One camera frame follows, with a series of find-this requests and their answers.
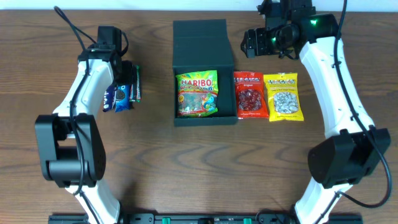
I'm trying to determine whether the Haribo worms gummy bag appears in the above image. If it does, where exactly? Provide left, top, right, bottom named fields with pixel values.
left=175, top=70, right=219, bottom=118

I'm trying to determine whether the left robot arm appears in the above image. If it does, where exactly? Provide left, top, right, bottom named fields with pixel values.
left=35, top=26, right=134, bottom=223

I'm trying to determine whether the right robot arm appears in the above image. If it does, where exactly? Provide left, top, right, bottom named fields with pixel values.
left=241, top=0, right=391, bottom=223

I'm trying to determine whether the blue Oreo cookie pack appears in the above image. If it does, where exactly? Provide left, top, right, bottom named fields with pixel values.
left=115, top=85, right=131, bottom=113

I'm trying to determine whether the dark green open box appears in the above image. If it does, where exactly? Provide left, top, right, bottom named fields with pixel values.
left=172, top=19, right=238, bottom=127

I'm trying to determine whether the yellow Hacks candy bag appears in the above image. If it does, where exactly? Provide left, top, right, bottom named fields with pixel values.
left=264, top=73, right=304, bottom=122

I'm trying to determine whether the red Hacks candy bag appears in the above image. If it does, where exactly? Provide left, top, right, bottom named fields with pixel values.
left=234, top=72, right=269, bottom=119

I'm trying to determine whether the green wrapped snack bar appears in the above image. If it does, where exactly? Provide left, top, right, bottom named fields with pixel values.
left=129, top=65, right=142, bottom=102

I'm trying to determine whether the purple Dairy Milk bar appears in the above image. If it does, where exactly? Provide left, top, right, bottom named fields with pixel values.
left=103, top=85, right=116, bottom=112

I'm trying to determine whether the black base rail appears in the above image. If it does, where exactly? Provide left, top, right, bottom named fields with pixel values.
left=48, top=212, right=364, bottom=224

